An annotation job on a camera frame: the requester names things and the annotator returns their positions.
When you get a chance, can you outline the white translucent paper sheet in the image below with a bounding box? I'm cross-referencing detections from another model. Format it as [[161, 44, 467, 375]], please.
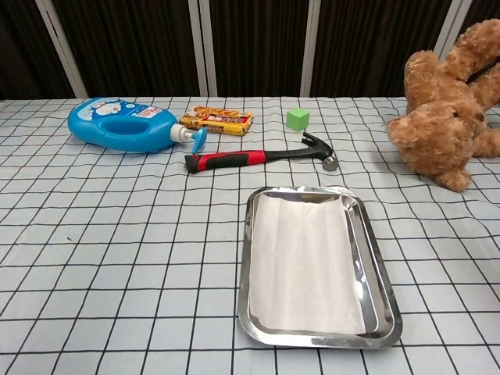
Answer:
[[248, 191, 367, 337]]

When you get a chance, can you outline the stainless steel tray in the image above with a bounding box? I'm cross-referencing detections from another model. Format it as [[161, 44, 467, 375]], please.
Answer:
[[237, 186, 404, 350]]

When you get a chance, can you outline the red black claw hammer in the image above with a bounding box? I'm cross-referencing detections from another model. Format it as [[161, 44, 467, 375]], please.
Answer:
[[184, 131, 339, 175]]

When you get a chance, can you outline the yellow red snack box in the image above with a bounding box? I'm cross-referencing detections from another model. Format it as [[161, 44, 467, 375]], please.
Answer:
[[180, 105, 255, 137]]

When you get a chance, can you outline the green cube block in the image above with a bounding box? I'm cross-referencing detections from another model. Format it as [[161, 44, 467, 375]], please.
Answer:
[[286, 107, 311, 131]]

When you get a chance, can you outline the blue detergent pump bottle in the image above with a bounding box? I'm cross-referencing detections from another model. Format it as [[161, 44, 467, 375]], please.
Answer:
[[67, 97, 208, 155]]

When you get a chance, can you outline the dark brown screen panel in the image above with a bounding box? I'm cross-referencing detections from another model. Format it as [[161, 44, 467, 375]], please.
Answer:
[[52, 0, 201, 98], [0, 0, 76, 101], [455, 0, 500, 40], [310, 0, 454, 98], [209, 0, 310, 98]]

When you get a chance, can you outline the white black checkered tablecloth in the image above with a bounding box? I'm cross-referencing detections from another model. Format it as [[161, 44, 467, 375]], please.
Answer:
[[0, 95, 500, 375]]

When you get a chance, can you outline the brown plush teddy bear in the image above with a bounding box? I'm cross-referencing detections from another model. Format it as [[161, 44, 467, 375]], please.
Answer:
[[386, 18, 500, 193]]

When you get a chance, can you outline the white screen frame post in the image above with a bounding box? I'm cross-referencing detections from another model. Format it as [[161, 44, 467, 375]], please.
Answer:
[[300, 0, 322, 98], [434, 0, 465, 59], [187, 0, 209, 97], [199, 0, 218, 97], [35, 0, 88, 99]]

